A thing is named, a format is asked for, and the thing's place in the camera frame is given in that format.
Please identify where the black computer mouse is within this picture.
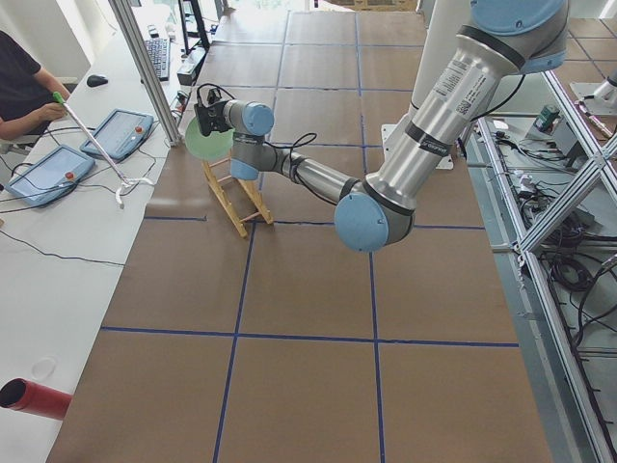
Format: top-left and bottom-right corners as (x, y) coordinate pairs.
(86, 74), (109, 88)

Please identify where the light green ceramic plate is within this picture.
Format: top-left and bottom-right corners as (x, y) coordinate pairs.
(184, 118), (234, 162)

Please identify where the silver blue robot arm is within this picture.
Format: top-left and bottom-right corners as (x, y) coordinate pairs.
(219, 1), (570, 252)

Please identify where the black keyboard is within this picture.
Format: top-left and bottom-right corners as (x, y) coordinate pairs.
(144, 38), (171, 81)

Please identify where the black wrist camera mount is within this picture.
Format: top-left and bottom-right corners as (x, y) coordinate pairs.
(194, 83), (234, 137)

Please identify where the white reacher stick green handle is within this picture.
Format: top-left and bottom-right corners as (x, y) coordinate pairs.
(52, 92), (155, 209)

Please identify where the red cylinder tube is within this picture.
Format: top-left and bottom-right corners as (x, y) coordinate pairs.
(1, 378), (72, 421)

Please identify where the aluminium frame post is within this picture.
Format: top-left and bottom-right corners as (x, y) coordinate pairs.
(109, 0), (183, 147)

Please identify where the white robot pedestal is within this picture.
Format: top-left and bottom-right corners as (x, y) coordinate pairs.
(382, 0), (470, 161)

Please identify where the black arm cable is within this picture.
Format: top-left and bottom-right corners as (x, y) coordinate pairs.
(262, 132), (338, 206)

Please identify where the blue teach pendant far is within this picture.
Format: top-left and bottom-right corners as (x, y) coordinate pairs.
(92, 109), (154, 162)

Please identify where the wooden dish rack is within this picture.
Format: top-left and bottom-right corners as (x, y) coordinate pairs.
(201, 153), (274, 238)

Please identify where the blue teach pendant near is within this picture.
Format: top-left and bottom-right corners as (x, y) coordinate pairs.
(6, 145), (94, 207)

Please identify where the seated person in black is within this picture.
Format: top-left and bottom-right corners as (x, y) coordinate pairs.
(1, 31), (70, 141)

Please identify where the aluminium side frame rail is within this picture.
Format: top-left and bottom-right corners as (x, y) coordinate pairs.
(466, 60), (616, 462)

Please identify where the blue teach pendant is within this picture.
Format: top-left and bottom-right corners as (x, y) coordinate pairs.
(92, 109), (154, 162)
(6, 145), (94, 207)

